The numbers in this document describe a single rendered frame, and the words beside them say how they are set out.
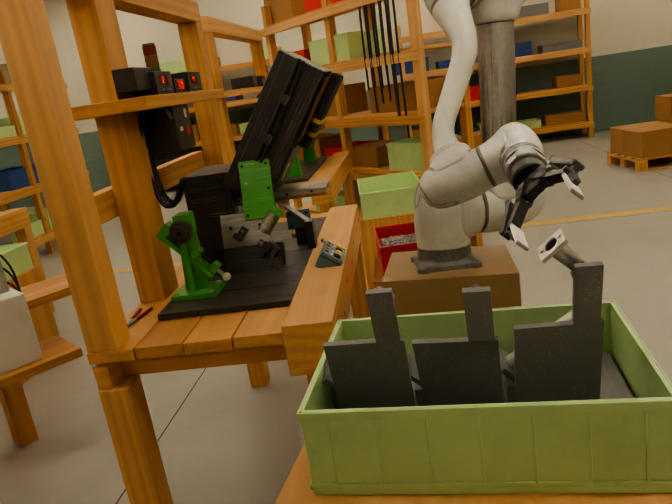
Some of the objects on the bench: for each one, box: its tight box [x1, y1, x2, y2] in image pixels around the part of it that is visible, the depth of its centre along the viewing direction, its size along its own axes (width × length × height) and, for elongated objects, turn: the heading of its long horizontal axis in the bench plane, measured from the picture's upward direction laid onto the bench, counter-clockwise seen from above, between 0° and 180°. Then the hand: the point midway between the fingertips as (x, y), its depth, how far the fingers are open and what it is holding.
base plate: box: [157, 217, 326, 321], centre depth 237 cm, size 42×110×2 cm, turn 23°
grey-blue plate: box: [285, 208, 311, 245], centre depth 241 cm, size 10×2×14 cm, turn 113°
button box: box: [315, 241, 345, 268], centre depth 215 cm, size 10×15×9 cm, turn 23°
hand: (547, 218), depth 112 cm, fingers open, 13 cm apart
